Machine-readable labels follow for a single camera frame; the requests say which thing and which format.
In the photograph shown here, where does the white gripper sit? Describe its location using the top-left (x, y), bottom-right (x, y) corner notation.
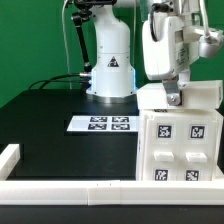
top-left (142, 14), bottom-right (192, 106)

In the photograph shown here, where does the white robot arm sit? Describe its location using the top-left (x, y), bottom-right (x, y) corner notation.
top-left (88, 0), bottom-right (224, 106)

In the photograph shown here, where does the white cable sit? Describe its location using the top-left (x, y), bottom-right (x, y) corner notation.
top-left (61, 0), bottom-right (74, 90)

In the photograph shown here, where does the flat white panel with tags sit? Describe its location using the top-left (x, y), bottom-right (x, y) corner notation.
top-left (67, 115), bottom-right (138, 132)

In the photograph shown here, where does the white cabinet body box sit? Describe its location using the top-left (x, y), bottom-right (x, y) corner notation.
top-left (136, 109), bottom-right (223, 181)

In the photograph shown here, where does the white block with tags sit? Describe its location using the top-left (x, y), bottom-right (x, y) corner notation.
top-left (137, 80), bottom-right (223, 110)

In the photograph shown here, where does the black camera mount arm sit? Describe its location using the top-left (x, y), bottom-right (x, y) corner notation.
top-left (71, 0), bottom-right (97, 72)

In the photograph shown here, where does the white cabinet door with knob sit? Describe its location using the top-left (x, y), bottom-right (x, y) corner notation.
top-left (142, 114), bottom-right (177, 181)

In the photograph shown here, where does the white U-shaped fence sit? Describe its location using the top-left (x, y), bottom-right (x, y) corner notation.
top-left (0, 144), bottom-right (224, 206)

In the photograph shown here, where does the black cable bundle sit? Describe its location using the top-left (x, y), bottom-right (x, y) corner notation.
top-left (27, 72), bottom-right (92, 91)

